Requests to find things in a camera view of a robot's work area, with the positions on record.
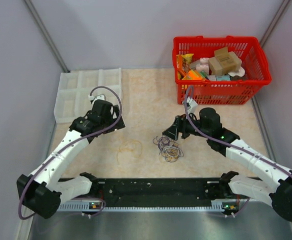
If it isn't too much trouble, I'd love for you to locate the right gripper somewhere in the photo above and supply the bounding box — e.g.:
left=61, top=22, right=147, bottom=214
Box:
left=162, top=111, right=211, bottom=141

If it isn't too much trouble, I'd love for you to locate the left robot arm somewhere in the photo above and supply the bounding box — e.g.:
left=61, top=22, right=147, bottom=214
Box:
left=17, top=99, right=125, bottom=220

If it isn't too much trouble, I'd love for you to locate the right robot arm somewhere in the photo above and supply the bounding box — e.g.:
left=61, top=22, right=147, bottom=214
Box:
left=162, top=107, right=292, bottom=222

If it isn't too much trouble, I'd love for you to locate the white foam compartment tray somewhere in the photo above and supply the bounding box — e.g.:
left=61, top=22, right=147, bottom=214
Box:
left=54, top=68, right=122, bottom=124

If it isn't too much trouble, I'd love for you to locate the orange snack packet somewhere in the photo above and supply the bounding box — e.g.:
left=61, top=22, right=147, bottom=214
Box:
left=181, top=69, right=206, bottom=81

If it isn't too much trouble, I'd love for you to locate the yellow snack bag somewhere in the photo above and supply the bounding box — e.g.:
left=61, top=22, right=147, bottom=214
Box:
left=176, top=53, right=194, bottom=79

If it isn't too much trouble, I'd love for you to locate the pink white package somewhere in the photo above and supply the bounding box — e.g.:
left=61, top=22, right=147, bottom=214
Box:
left=195, top=57, right=209, bottom=74

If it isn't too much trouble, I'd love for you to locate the red plastic shopping basket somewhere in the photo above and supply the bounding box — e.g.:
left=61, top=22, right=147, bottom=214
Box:
left=172, top=36, right=271, bottom=105

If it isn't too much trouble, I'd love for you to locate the brown cardboard box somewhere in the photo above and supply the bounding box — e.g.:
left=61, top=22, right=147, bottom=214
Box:
left=209, top=51, right=242, bottom=76

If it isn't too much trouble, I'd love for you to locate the small open cardboard box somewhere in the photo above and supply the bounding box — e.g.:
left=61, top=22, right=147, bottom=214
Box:
left=214, top=46, right=228, bottom=58

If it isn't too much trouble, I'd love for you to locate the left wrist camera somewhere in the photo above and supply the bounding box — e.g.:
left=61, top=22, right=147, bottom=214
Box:
left=88, top=94, right=106, bottom=102

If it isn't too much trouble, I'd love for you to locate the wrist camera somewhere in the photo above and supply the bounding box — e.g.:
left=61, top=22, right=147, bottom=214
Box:
left=182, top=97, right=198, bottom=114
left=88, top=94, right=106, bottom=102

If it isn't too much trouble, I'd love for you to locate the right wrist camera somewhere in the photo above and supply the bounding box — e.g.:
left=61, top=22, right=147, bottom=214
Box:
left=182, top=97, right=198, bottom=114

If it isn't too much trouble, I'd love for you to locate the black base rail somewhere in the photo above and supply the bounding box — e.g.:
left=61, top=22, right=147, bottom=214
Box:
left=79, top=177, right=238, bottom=208

